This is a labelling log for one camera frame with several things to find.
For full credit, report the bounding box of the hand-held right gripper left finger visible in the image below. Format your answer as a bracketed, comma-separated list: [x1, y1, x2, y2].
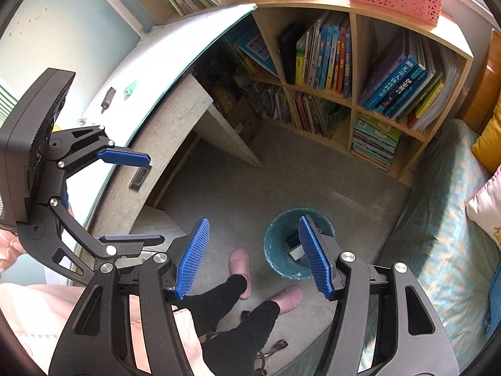
[48, 217, 210, 376]

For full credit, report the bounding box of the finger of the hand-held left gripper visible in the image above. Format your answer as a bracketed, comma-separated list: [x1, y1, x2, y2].
[18, 198, 166, 287]
[46, 125, 152, 183]

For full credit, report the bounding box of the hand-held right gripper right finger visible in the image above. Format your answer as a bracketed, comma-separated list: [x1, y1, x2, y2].
[298, 215, 459, 376]

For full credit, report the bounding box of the teal trash bin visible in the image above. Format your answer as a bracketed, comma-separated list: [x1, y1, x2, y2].
[263, 206, 336, 280]

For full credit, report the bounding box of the green striped board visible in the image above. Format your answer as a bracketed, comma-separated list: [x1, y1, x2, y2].
[0, 78, 20, 123]

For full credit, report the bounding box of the pink slipper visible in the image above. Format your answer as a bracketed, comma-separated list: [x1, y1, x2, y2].
[229, 248, 252, 300]
[270, 287, 304, 314]

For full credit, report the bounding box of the person's left leg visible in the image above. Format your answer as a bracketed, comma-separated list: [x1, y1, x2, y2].
[180, 274, 249, 337]

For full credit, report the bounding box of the person's leg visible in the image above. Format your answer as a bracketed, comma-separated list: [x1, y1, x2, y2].
[199, 300, 280, 376]
[180, 274, 249, 337]

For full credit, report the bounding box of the person's right leg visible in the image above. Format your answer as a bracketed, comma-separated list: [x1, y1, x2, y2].
[199, 300, 280, 376]

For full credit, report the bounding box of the office chair base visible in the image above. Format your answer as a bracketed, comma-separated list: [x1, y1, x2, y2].
[239, 309, 290, 376]

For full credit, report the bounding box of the cardboard box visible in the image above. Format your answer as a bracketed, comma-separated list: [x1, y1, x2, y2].
[225, 96, 267, 145]

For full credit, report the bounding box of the flat stack of green books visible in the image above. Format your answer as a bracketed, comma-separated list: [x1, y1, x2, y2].
[350, 113, 402, 173]

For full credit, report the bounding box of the bed with blue checked sheet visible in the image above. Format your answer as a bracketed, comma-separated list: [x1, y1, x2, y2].
[360, 119, 501, 376]

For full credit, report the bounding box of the row of small picture books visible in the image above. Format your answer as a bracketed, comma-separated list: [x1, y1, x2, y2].
[292, 92, 349, 138]

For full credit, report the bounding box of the white desk lamp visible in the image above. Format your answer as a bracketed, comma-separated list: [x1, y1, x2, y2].
[105, 0, 143, 36]

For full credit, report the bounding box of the row of comic books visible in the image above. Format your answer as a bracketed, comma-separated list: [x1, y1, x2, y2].
[239, 80, 292, 124]

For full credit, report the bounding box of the wooden bookshelf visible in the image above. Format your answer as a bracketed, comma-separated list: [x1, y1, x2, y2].
[131, 0, 474, 186]

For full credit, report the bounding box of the blue picture book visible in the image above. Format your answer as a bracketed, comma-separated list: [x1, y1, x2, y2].
[235, 27, 280, 79]

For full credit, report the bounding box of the white embroidered pillow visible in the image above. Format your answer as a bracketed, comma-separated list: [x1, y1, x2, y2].
[466, 164, 501, 247]

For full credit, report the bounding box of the row of large blue books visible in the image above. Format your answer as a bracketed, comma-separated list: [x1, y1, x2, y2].
[358, 31, 460, 132]

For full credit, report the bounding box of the row of colourful standing books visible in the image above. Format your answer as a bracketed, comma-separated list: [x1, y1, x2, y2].
[278, 12, 353, 98]

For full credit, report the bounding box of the yellow pillow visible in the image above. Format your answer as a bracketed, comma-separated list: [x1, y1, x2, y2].
[472, 98, 501, 173]

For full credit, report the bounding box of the wooden bed headboard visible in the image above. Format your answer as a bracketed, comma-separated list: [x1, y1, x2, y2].
[458, 29, 501, 134]

